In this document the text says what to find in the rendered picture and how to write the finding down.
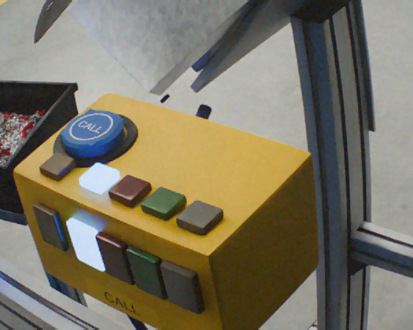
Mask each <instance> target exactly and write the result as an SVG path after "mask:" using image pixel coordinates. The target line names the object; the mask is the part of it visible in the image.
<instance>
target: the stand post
mask: <svg viewBox="0 0 413 330"><path fill-rule="evenodd" d="M290 23H291V29H292V31H293V43H294V45H295V54H296V59H297V68H298V76H299V77H300V85H301V98H302V101H303V109H304V125H305V129H306V134H307V142H308V152H309V153H311V154H312V157H313V163H314V172H315V197H316V206H317V222H318V231H319V233H318V239H319V263H318V265H317V267H316V269H315V271H316V278H315V279H316V287H317V288H316V294H317V297H316V301H317V307H316V309H317V329H318V330H367V323H368V322H367V318H368V310H369V308H368V305H369V297H370V292H369V290H370V281H371V278H370V274H371V265H369V266H367V267H365V268H364V269H362V270H360V271H359V272H357V274H356V275H355V276H353V275H352V260H351V259H350V250H349V249H350V236H351V235H352V234H353V233H354V232H355V231H356V230H357V229H358V228H359V227H360V224H361V223H362V222H363V221H366V222H370V223H371V218H372V211H371V198H372V194H371V160H370V142H369V125H368V114H367V95H366V91H365V80H364V74H363V59H362V55H361V45H360V37H359V28H358V27H357V19H356V11H355V3H354V0H311V1H310V2H308V3H307V4H306V5H303V6H302V7H301V8H299V9H298V10H296V12H295V13H292V14H291V15H290Z"/></svg>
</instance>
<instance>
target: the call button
mask: <svg viewBox="0 0 413 330"><path fill-rule="evenodd" d="M122 120H123V119H122V118H121V117H120V116H119V115H117V114H116V113H114V112H110V111H106V110H104V111H96V110H93V109H91V108H90V109H89V110H87V111H86V112H85V113H83V114H82V115H80V116H78V117H76V118H74V119H73V120H72V121H71V122H70V123H69V124H68V125H67V126H66V127H65V128H64V130H63V131H62V132H61V133H60V134H61V139H62V141H63V145H64V148H65V153H66V154H67V155H68V156H71V157H73V158H76V159H91V158H96V157H99V156H103V155H105V154H108V153H109V152H111V151H112V150H113V149H115V148H117V147H118V146H119V145H121V144H122V143H123V141H124V139H125V130H124V125H123V121H122Z"/></svg>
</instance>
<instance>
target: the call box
mask: <svg viewBox="0 0 413 330"><path fill-rule="evenodd" d="M90 108H91V109H93V110H96V111H104V110H106V111H110V112H114V113H116V114H117V115H119V116H120V117H121V118H122V119H123V120H122V121H123V125H124V130H125V139H124V141H123V143H122V144H121V145H119V146H118V147H117V148H115V149H113V150H112V151H111V152H109V153H108V154H105V155H103V156H99V157H96V158H91V159H76V158H73V157H71V156H68V155H67V154H66V153H65V148H64V145H63V141H62V139H61V134H60V133H61V132H62V131H63V130H64V128H65V127H66V126H67V125H68V123H67V124H66V125H65V126H63V128H61V129H60V130H59V131H58V132H56V134H54V135H53V136H52V137H50V138H49V139H48V140H47V141H45V142H44V143H43V144H42V145H40V146H39V147H38V148H37V149H36V150H35V151H34V152H33V153H32V154H30V156H28V157H27V158H26V159H25V160H23V161H22V163H20V164H19V165H18V166H17V167H16V169H15V170H14V172H13V176H14V178H15V181H16V184H17V190H18V193H19V194H20V198H21V201H22V206H23V209H24V213H25V214H26V217H27V220H28V224H29V226H30V229H31V233H32V235H33V237H34V240H35V244H36V247H37V249H38V251H39V255H40V258H41V260H42V264H43V266H44V269H45V270H46V272H48V273H49V274H50V275H52V276H54V277H56V278H58V279H60V280H62V281H63V282H65V283H66V284H68V285H70V286H72V287H74V288H76V289H78V290H80V291H82V292H84V293H85V294H87V295H89V296H91V297H93V298H94V299H96V300H98V301H99V302H101V303H104V304H105V305H107V306H111V307H112V308H114V309H116V310H119V311H120V312H121V313H123V314H126V315H128V316H130V317H133V318H134V319H136V320H138V321H141V322H142V323H145V324H148V325H151V326H153V327H154V328H156V329H158V330H258V329H259V328H260V327H261V326H262V325H263V324H264V323H265V322H266V321H267V320H268V319H269V318H270V317H272V316H273V315H274V314H275V312H276V311H277V310H278V309H279V308H280V307H282V305H283V304H284V303H285V302H286V301H287V299H288V298H289V297H290V296H291V295H292V294H293V293H294V292H295V291H296V290H297V289H298V288H299V287H300V286H301V285H302V284H303V283H304V281H305V280H306V279H307V278H308V277H309V276H310V275H311V273H312V272H313V271H314V270H315V269H316V267H317V265H318V263H319V239H318V233H319V231H318V222H317V206H316V197H315V172H314V163H313V157H312V154H311V153H309V152H308V150H304V149H302V148H297V147H294V146H292V145H287V144H284V143H281V142H278V141H273V140H271V139H270V138H268V137H262V136H260V135H257V134H252V133H250V132H246V131H243V130H238V129H235V128H233V127H232V126H227V125H224V124H221V123H217V122H213V121H210V120H207V119H202V118H200V117H196V116H193V115H188V114H186V113H183V112H177V111H175V110H171V109H169V108H164V107H161V106H158V105H154V104H150V103H147V102H144V101H140V100H137V99H134V98H131V97H124V96H121V95H119V94H115V93H107V94H104V95H103V96H102V97H100V98H98V99H97V100H96V101H95V102H94V103H92V104H91V105H89V106H88V107H87V108H86V109H84V110H83V111H82V112H81V113H80V114H79V115H77V117H78V116H81V115H82V114H83V113H85V112H86V111H87V110H89V109H90ZM75 118H76V117H75ZM70 122H71V121H70ZM70 122H69V123H70ZM55 152H59V153H60V154H63V155H66V156H68V157H71V158H73V159H74V160H75V162H76V167H75V168H73V170H71V171H70V172H69V173H68V174H66V175H65V176H64V177H63V178H62V179H61V180H60V181H55V180H53V179H51V178H48V177H47V176H44V175H42V174H41V173H40V170H39V167H40V166H41V165H42V164H43V163H44V162H46V161H47V160H48V159H49V158H50V157H51V156H52V155H53V154H54V153H55ZM96 163H100V164H102V165H105V166H107V167H111V168H113V169H116V170H118V171H119V173H120V179H119V180H118V181H116V182H115V183H114V184H113V185H111V186H110V187H109V188H108V189H106V190H105V191H104V192H103V193H102V194H98V193H96V192H93V191H90V190H88V189H87V188H85V187H83V186H81V184H80V183H79V178H80V177H81V176H82V175H83V174H84V173H85V172H87V171H88V170H89V169H91V168H92V167H93V166H94V165H95V164H96ZM126 175H130V176H133V177H136V178H139V179H142V180H144V181H147V182H149V183H151V185H152V192H151V193H150V194H148V195H146V196H145V197H144V198H143V199H141V200H140V201H139V202H138V203H137V204H136V205H134V206H133V207H129V206H127V205H124V204H121V203H118V202H116V200H112V199H110V198H109V194H108V191H109V190H110V189H111V188H112V187H113V186H114V185H115V184H116V183H117V182H119V181H120V180H121V179H122V178H124V177H125V176H126ZM161 186H162V187H164V188H165V189H168V190H171V191H174V192H177V193H180V194H183V195H185V196H186V199H187V204H186V206H185V207H182V208H181V209H180V210H179V211H178V212H177V213H176V214H174V215H173V216H172V217H171V218H170V219H169V220H167V221H165V220H162V219H159V218H156V217H153V216H152V215H149V214H146V213H144V211H143V210H142V207H140V204H141V202H142V201H144V200H146V199H147V198H148V197H149V196H151V195H152V194H153V193H154V192H155V191H156V190H158V189H159V187H161ZM195 200H201V202H204V203H207V204H210V205H212V206H216V207H219V208H222V209H223V218H221V219H220V220H219V222H218V223H217V224H216V225H215V226H213V227H212V228H211V229H210V230H209V231H208V232H207V233H206V234H205V235H201V234H199V233H195V232H192V231H190V230H188V229H184V228H182V227H179V226H177V223H176V217H177V216H178V215H179V214H180V213H181V212H182V211H184V210H186V209H187V208H188V207H189V206H190V205H191V204H192V203H193V202H194V201H195ZM36 201H39V202H41V203H42V204H45V205H46V206H49V207H52V208H53V209H55V210H58V211H59V213H60V216H61V221H62V223H63V226H64V229H65V234H66V237H67V239H68V244H69V249H68V250H67V251H65V252H63V251H62V250H59V249H57V248H56V247H55V246H53V245H51V244H49V243H47V242H45V241H44V240H43V238H42V234H41V232H40V229H39V225H38V222H37V219H36V217H35V212H34V209H33V206H32V204H33V203H35V202H36ZM70 218H74V219H76V220H78V221H80V222H82V223H83V224H85V225H88V226H89V227H92V228H94V229H96V230H97V232H103V233H105V234H107V235H110V236H111V237H115V238H116V239H119V240H122V241H124V242H126V243H127V244H128V246H129V247H130V246H134V247H136V248H139V249H141V250H143V251H147V252H149V253H150V254H153V255H156V256H158V257H160V258H161V261H162V262H163V261H165V260H166V261H169V262H172V263H174V264H176V265H178V266H181V267H183V268H186V269H188V270H192V271H194V272H196V273H197V274H198V277H199V282H200V286H201V293H202V297H203V300H204V305H205V311H204V312H203V313H200V314H197V313H195V312H190V311H189V310H186V309H183V308H182V307H180V306H177V305H175V304H173V303H171V302H170V301H169V299H167V300H165V299H161V298H158V297H156V296H154V295H151V294H149V293H147V292H145V291H143V290H141V289H139V288H137V286H136V285H131V284H128V283H126V282H124V281H122V280H119V279H117V278H115V277H112V276H110V275H108V274H107V273H106V272H105V270H104V271H100V269H97V268H95V267H93V266H91V265H88V264H86V263H85V262H82V261H80V260H79V259H78V257H77V254H76V250H75V247H74V246H73V243H72V239H71V236H70V233H69V230H68V227H67V221H68V220H69V219H70Z"/></svg>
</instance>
